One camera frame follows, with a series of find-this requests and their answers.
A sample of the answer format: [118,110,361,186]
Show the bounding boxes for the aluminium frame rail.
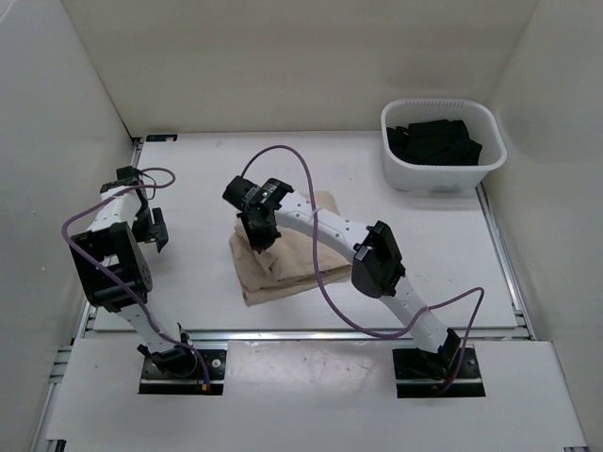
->
[27,136,145,452]
[475,183,537,341]

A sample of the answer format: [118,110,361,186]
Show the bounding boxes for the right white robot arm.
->
[222,175,461,377]

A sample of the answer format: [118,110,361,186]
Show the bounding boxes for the black folded garment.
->
[385,120,482,167]

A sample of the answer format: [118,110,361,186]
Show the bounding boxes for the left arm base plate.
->
[137,345,227,396]

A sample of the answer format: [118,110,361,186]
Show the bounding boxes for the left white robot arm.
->
[61,166,200,378]

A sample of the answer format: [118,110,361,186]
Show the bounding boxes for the white plastic basket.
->
[381,99,507,191]

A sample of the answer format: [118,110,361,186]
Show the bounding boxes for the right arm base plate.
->
[392,347,486,398]

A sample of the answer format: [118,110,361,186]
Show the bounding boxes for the right aluminium frame rail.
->
[475,183,537,341]

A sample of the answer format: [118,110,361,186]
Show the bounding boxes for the beige trousers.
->
[229,191,351,307]

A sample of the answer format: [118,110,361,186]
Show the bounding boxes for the left aluminium frame rail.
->
[27,136,145,452]

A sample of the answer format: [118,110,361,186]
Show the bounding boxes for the front aluminium rail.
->
[183,328,425,344]

